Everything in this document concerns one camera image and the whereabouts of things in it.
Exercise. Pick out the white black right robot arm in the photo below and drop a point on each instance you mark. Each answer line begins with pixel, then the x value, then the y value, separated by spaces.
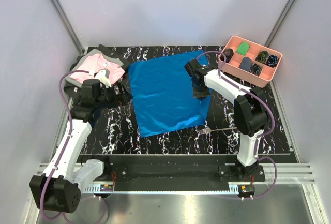
pixel 252 117

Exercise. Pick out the grey slotted cable duct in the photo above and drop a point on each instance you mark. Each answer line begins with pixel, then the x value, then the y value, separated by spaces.
pixel 99 188

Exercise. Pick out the dark green patterned rolled tie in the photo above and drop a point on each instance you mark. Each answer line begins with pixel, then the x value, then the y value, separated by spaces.
pixel 256 69

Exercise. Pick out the green rolled cloth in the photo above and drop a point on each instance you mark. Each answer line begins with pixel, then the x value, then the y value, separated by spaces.
pixel 243 48

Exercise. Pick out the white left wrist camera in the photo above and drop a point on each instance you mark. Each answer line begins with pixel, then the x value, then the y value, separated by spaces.
pixel 102 76

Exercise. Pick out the aluminium frame rail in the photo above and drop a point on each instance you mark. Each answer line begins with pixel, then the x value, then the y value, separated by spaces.
pixel 67 25

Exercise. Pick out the grey folded shirt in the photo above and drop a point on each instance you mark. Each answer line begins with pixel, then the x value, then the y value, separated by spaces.
pixel 113 57

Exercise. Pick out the grey rolled cloth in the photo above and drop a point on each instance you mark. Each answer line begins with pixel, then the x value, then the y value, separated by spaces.
pixel 246 64

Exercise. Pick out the blue yellow patterned rolled tie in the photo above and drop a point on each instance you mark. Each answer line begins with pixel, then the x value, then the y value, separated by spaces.
pixel 262 57

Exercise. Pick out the brown patterned rolled tie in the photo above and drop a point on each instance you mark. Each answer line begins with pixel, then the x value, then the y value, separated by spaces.
pixel 228 52

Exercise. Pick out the blue satin napkin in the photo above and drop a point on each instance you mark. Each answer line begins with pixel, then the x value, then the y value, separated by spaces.
pixel 163 94

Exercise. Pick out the dark blue patterned rolled tie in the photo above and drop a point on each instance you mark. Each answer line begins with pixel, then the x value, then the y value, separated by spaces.
pixel 272 61

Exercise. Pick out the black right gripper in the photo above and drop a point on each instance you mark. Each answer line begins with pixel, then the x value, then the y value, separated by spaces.
pixel 200 95

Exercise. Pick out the silver fork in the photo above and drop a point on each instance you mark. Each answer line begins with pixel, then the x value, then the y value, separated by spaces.
pixel 207 130

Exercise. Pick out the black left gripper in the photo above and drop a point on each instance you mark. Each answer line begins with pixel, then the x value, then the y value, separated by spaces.
pixel 123 98

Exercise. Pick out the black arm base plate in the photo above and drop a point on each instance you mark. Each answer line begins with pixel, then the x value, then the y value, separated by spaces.
pixel 202 174

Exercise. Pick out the pink divided organizer tray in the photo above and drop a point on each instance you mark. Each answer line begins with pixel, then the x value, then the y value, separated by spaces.
pixel 232 67

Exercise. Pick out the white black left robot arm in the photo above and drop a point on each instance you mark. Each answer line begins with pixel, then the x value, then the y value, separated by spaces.
pixel 60 186

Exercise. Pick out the pink folded shirt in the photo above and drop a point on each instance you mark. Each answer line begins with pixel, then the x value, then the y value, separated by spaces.
pixel 95 63

